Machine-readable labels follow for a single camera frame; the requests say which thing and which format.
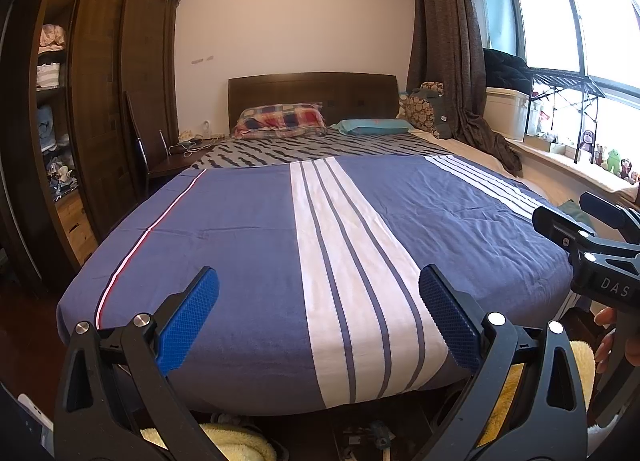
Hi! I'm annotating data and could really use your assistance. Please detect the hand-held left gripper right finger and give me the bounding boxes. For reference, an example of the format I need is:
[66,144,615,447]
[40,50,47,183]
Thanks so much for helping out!
[415,264,588,461]

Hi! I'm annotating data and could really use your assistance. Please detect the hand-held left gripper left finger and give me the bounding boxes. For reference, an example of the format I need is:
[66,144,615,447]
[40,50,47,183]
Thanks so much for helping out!
[52,266,226,461]

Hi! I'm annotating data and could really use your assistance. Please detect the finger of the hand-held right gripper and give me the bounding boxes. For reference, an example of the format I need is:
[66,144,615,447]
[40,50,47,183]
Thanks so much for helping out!
[579,192,640,242]
[531,206,640,276]

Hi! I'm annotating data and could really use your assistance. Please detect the person's right hand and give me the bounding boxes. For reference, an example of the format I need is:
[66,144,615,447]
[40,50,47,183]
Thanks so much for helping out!
[593,306,617,367]

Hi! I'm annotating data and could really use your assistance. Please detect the dark green cloth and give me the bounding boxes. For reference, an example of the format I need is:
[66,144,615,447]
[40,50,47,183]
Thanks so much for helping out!
[557,200,596,232]

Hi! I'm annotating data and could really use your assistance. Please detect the brown monkey plush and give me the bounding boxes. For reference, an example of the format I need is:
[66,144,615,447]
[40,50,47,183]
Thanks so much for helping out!
[577,130,598,164]

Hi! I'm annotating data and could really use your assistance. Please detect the blue white striped duvet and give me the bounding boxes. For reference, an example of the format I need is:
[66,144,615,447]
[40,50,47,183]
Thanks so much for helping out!
[56,155,581,409]

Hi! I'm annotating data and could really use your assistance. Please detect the white storage box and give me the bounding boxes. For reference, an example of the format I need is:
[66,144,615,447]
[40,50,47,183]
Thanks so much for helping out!
[485,87,531,142]

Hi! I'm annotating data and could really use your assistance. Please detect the black metal folding rack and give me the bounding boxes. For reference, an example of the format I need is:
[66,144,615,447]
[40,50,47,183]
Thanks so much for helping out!
[525,67,640,142]

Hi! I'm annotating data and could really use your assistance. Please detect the wooden nightstand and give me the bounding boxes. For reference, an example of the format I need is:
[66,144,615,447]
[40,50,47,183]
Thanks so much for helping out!
[147,138,226,179]

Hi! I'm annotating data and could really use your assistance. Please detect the black padded coat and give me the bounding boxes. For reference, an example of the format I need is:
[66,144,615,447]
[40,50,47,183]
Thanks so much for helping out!
[482,48,531,92]

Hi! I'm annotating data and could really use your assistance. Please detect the brown patterned cushion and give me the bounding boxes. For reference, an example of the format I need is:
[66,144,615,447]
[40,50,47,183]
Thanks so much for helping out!
[404,82,453,138]

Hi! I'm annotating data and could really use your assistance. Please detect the white flat device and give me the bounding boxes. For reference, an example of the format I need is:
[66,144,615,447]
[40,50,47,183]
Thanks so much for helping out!
[17,393,55,461]

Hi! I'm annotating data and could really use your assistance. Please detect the dark folding chair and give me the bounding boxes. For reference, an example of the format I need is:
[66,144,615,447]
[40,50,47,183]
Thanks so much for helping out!
[124,91,151,196]

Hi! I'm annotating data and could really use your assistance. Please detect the window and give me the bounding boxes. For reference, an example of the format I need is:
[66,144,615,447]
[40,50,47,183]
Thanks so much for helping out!
[510,0,640,106]

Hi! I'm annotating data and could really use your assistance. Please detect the teal pillow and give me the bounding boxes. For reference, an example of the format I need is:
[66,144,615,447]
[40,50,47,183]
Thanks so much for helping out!
[330,117,416,136]

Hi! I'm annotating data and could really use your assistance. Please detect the grey zebra patterned sheet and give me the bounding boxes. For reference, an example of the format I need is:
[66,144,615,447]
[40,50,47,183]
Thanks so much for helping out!
[192,133,481,170]

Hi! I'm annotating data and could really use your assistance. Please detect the plaid pillow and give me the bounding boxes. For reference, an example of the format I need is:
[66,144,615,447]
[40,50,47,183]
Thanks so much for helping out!
[234,102,328,139]

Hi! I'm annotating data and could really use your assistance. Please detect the green roller blind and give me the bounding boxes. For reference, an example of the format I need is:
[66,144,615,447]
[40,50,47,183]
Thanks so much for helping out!
[475,0,518,54]

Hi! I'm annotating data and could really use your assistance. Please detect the brown curtain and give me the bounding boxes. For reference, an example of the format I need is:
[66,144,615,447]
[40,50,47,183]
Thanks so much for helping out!
[406,0,523,176]

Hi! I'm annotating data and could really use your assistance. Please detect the light blue folded clothes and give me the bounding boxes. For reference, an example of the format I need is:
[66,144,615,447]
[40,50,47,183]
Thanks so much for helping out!
[37,106,71,152]

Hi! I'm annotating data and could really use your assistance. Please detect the dark wooden wardrobe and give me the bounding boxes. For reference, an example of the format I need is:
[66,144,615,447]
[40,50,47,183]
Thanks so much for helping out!
[0,0,181,292]

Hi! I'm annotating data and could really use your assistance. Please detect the wooden bed headboard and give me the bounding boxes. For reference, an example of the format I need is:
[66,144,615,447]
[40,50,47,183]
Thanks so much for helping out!
[228,72,399,134]

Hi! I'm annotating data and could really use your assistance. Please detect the grey white striped clothes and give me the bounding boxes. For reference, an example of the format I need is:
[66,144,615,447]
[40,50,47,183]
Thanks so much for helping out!
[36,63,62,89]

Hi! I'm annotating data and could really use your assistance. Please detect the pink folded clothes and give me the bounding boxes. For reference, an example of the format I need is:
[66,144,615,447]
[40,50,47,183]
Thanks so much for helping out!
[39,25,67,52]

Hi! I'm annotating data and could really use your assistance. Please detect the white charger cables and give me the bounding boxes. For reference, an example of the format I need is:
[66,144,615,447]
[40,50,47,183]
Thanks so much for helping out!
[167,121,226,156]

